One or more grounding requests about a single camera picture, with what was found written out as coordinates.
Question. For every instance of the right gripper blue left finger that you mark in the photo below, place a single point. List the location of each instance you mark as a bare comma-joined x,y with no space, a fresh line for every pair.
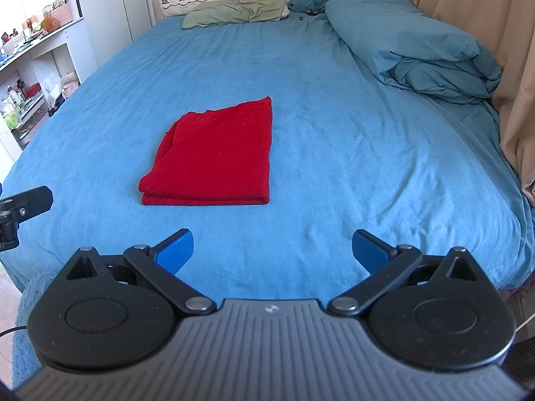
174,251

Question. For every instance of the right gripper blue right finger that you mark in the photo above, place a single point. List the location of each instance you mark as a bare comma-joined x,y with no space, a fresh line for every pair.
371,252

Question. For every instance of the red knitted garment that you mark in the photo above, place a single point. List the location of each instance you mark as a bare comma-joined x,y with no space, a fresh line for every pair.
213,158

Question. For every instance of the blue bed sheet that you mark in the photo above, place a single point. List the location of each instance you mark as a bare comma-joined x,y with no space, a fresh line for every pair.
348,153

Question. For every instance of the white shelf unit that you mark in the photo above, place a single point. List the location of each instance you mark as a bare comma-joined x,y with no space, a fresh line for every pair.
66,50

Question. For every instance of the brown teddy on shelf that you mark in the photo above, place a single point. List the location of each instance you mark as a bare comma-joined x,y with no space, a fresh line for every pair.
50,23

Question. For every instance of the folded blue duvet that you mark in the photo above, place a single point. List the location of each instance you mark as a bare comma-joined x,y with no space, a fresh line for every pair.
405,48

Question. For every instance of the white and grey wardrobe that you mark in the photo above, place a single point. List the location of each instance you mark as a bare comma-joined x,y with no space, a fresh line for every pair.
112,25

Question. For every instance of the green pillow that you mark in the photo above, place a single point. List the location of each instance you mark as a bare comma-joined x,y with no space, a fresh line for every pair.
235,12

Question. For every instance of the beige curtain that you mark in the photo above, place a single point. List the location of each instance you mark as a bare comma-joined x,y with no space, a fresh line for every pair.
506,28

